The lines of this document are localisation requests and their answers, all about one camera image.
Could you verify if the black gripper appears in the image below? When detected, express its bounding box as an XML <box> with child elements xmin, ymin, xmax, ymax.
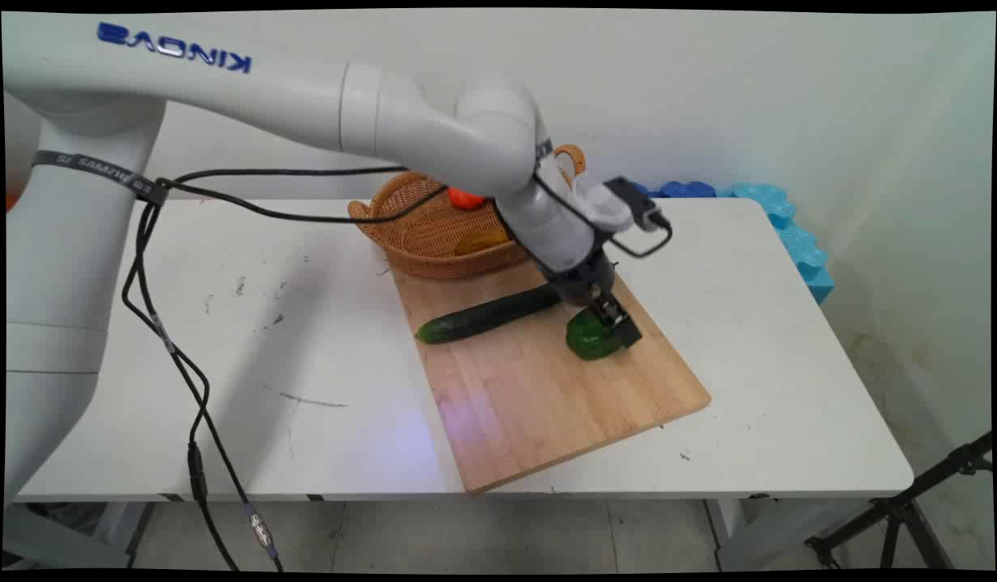
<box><xmin>539</xmin><ymin>247</ymin><xmax>643</xmax><ymax>348</ymax></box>

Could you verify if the green bell pepper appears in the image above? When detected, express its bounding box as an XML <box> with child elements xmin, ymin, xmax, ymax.
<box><xmin>566</xmin><ymin>309</ymin><xmax>629</xmax><ymax>362</ymax></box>

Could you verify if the yellow toy fruit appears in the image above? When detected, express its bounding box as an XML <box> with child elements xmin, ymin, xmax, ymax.
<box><xmin>454</xmin><ymin>229</ymin><xmax>511</xmax><ymax>257</ymax></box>

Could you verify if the wooden cutting board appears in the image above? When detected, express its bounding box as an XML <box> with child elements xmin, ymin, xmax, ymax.
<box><xmin>389</xmin><ymin>218</ymin><xmax>713</xmax><ymax>496</ymax></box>

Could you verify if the dark green cucumber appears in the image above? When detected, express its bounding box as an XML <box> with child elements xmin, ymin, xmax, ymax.
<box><xmin>415</xmin><ymin>283</ymin><xmax>564</xmax><ymax>346</ymax></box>

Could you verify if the woven wicker basket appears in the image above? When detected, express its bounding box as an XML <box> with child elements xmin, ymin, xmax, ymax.
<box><xmin>347</xmin><ymin>144</ymin><xmax>587</xmax><ymax>281</ymax></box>

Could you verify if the light blue foam mat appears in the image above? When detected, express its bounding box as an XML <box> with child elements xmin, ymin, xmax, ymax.
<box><xmin>717</xmin><ymin>183</ymin><xmax>836</xmax><ymax>306</ymax></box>

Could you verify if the white table leg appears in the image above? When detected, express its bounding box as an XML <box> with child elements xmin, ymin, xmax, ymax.
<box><xmin>4</xmin><ymin>501</ymin><xmax>154</xmax><ymax>568</ymax></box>
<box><xmin>705</xmin><ymin>497</ymin><xmax>798</xmax><ymax>571</ymax></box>

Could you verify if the black tripod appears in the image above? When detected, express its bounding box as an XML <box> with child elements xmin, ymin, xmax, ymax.
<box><xmin>804</xmin><ymin>431</ymin><xmax>994</xmax><ymax>571</ymax></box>

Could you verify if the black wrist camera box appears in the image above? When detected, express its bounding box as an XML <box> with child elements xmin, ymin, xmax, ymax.
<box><xmin>602</xmin><ymin>175</ymin><xmax>671</xmax><ymax>234</ymax></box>

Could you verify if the black cable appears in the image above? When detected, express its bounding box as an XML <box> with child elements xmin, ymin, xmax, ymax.
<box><xmin>123</xmin><ymin>179</ymin><xmax>451</xmax><ymax>571</ymax></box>
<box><xmin>123</xmin><ymin>166</ymin><xmax>673</xmax><ymax>571</ymax></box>

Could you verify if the black velcro strap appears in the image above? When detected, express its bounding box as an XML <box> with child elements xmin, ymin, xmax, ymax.
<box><xmin>32</xmin><ymin>150</ymin><xmax>170</xmax><ymax>203</ymax></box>

